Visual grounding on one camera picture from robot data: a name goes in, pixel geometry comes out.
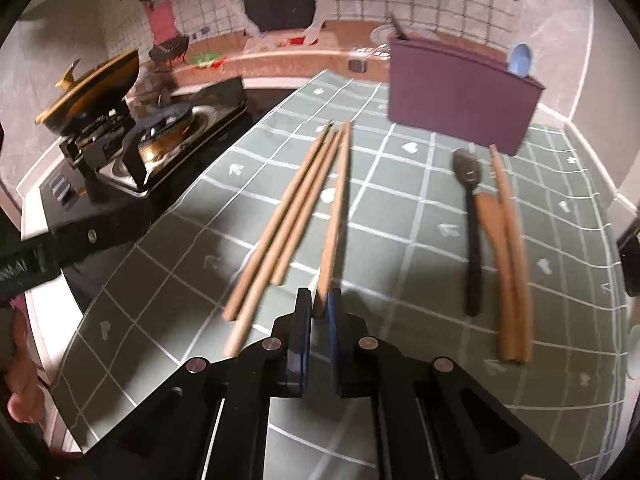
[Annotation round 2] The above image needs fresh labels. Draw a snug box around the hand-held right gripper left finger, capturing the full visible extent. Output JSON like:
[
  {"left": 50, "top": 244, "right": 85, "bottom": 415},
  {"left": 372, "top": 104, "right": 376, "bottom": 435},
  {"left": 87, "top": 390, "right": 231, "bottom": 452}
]
[{"left": 65, "top": 287, "right": 313, "bottom": 480}]

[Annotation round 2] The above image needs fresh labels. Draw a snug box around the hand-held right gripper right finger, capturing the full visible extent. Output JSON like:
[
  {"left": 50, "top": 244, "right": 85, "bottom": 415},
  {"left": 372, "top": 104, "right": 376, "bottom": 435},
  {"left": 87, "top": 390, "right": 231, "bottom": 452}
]
[{"left": 325, "top": 287, "right": 583, "bottom": 480}]

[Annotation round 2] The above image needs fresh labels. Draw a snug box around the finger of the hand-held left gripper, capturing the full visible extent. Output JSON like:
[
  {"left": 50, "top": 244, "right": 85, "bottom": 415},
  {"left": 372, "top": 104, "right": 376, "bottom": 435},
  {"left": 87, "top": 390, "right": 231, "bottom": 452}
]
[{"left": 50, "top": 205, "right": 151, "bottom": 276}]

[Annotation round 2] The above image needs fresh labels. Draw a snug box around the wooden chopstick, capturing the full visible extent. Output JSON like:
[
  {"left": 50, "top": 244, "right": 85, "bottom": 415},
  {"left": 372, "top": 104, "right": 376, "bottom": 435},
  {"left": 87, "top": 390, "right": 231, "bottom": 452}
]
[
  {"left": 224, "top": 129, "right": 338, "bottom": 357},
  {"left": 222, "top": 120, "right": 335, "bottom": 322},
  {"left": 314, "top": 120, "right": 352, "bottom": 318},
  {"left": 488, "top": 144, "right": 533, "bottom": 365},
  {"left": 270, "top": 129, "right": 346, "bottom": 285}
]

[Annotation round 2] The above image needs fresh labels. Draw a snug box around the black spoon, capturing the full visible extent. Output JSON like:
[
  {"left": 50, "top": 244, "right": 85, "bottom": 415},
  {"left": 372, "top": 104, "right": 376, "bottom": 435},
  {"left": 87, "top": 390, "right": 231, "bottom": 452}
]
[{"left": 452, "top": 148, "right": 485, "bottom": 317}]

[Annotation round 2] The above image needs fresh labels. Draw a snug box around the wooden spoon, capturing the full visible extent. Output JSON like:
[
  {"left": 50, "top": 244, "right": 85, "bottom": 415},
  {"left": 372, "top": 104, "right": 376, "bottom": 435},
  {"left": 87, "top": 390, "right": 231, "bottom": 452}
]
[{"left": 474, "top": 194, "right": 518, "bottom": 361}]

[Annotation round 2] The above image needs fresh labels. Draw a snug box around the purple utensil container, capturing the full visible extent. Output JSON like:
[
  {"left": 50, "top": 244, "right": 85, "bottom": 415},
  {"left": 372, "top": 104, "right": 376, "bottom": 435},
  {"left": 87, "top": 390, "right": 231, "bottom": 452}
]
[{"left": 387, "top": 35, "right": 547, "bottom": 157}]

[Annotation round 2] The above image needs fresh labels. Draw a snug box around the person's left hand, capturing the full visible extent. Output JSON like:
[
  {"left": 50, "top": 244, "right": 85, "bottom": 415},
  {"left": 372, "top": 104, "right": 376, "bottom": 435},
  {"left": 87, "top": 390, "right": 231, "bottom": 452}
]
[{"left": 0, "top": 295, "right": 45, "bottom": 423}]

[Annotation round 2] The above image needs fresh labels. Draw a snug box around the green checked table mat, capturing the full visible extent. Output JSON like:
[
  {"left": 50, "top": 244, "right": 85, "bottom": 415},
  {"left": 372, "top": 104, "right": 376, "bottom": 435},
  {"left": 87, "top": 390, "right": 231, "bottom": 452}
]
[{"left": 52, "top": 67, "right": 630, "bottom": 480}]

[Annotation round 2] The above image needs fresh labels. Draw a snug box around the black gas stove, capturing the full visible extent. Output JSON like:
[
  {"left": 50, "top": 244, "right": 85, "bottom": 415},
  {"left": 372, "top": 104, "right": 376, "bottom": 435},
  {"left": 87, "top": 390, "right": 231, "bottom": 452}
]
[{"left": 40, "top": 75, "right": 249, "bottom": 246}]

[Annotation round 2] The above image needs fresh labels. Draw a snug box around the pan with yellow lid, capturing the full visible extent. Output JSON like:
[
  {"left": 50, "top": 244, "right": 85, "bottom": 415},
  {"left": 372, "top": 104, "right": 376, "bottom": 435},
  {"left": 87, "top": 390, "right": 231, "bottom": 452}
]
[{"left": 34, "top": 49, "right": 144, "bottom": 137}]

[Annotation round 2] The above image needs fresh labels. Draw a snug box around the blue spoon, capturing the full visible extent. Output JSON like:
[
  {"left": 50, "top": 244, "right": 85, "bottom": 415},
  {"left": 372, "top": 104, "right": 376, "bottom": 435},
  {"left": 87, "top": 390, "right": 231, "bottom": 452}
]
[{"left": 507, "top": 43, "right": 533, "bottom": 78}]

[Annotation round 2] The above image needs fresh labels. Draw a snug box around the wall poster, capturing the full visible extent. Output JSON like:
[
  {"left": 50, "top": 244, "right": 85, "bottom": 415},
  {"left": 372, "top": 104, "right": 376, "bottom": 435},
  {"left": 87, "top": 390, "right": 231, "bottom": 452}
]
[{"left": 102, "top": 0, "right": 596, "bottom": 92}]

